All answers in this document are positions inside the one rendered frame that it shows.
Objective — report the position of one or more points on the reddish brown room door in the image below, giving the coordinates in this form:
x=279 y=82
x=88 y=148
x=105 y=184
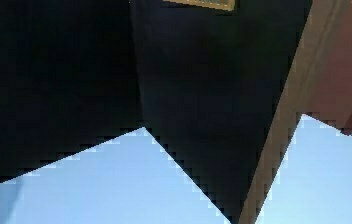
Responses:
x=340 y=66

